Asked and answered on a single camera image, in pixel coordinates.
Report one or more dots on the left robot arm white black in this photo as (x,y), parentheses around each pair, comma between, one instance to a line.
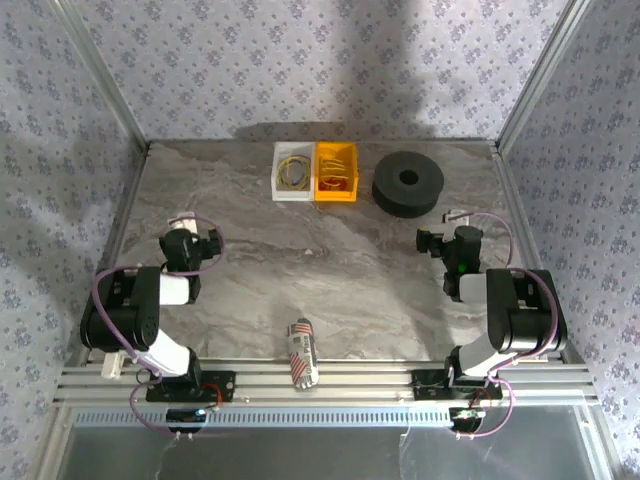
(120,320)

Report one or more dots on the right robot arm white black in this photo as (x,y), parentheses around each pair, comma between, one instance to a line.
(520,320)

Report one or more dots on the white plastic bin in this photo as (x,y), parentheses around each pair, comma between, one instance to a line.
(277,192)

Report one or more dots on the yellow plastic bin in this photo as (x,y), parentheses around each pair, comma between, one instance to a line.
(352,192)

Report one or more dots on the red rubber band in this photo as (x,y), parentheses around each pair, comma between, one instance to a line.
(334,185)

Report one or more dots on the yellow twist ties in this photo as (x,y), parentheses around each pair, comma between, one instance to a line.
(334,166)

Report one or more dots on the printed can with flag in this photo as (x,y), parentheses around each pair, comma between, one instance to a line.
(302,350)

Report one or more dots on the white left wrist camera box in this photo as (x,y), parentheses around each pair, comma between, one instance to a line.
(182,221)

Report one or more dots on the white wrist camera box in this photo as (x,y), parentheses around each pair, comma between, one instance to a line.
(182,221)
(455,216)

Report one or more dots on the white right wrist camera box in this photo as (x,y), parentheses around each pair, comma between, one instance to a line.
(455,216)

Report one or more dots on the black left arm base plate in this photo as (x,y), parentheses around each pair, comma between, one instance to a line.
(225,385)

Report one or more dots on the white plastic bracket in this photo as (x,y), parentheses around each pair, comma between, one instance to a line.
(112,365)

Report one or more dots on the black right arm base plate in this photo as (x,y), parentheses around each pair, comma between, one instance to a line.
(425,385)

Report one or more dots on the aluminium front rail frame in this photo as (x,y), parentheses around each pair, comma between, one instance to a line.
(350,380)

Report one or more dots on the aluminium left frame post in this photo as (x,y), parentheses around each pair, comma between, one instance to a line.
(100,65)

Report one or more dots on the aluminium frame post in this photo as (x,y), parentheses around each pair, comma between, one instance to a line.
(545,65)
(100,65)

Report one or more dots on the aluminium right frame post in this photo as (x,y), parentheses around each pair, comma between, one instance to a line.
(545,65)

